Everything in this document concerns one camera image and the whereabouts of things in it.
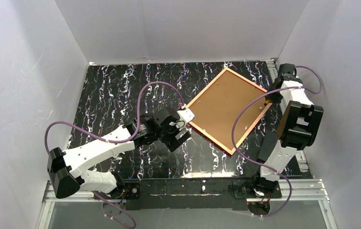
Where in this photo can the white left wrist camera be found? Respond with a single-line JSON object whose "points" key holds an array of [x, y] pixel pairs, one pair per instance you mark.
{"points": [[186, 116]]}

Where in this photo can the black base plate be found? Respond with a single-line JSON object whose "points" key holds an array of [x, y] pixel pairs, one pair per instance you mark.
{"points": [[182, 193]]}

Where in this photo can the red picture frame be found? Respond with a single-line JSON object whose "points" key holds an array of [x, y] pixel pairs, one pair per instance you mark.
{"points": [[217, 106]]}

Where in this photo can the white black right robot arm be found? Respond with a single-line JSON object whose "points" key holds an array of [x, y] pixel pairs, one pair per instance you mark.
{"points": [[267, 178]]}

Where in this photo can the dark grey card sheet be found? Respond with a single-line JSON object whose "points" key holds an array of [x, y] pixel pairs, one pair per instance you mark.
{"points": [[266, 147]]}

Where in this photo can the aluminium rail front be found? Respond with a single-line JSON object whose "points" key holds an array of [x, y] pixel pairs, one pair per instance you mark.
{"points": [[304, 204]]}

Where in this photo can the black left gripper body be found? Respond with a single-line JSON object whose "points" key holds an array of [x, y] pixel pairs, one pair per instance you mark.
{"points": [[174, 129]]}

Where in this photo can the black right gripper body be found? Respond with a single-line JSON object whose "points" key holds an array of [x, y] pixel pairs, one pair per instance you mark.
{"points": [[286, 72]]}

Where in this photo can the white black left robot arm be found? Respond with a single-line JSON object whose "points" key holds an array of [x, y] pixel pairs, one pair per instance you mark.
{"points": [[69, 169]]}

